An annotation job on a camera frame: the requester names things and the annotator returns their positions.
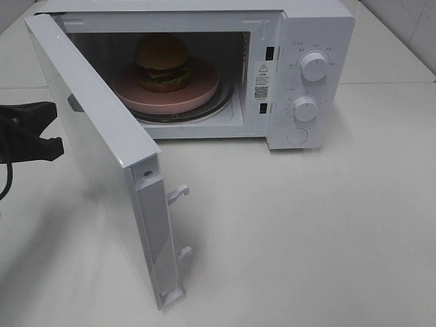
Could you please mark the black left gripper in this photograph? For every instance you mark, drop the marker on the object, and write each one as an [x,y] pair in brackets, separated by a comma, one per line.
[35,118]

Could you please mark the white microwave door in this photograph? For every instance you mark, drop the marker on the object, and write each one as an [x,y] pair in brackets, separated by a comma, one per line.
[119,160]

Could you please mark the burger with lettuce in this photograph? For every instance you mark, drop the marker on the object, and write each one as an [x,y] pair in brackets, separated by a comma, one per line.
[162,63]

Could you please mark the pink ceramic plate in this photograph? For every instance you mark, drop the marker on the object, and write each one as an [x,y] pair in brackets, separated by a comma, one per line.
[202,86]

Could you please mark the round white door button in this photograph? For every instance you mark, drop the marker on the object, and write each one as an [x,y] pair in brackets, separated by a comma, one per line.
[297,136]

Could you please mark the glass microwave turntable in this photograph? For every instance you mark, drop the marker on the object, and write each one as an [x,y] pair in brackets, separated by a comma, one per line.
[216,103]

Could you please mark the white warning label sticker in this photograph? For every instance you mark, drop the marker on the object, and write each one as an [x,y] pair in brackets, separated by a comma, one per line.
[262,79]

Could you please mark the white microwave oven body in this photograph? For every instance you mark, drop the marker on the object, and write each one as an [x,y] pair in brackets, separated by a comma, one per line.
[232,36]

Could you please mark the lower white timer knob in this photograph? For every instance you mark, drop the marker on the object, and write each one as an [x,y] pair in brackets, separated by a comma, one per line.
[305,109]

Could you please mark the upper white power knob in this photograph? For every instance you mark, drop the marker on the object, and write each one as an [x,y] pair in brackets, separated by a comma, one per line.
[314,66]

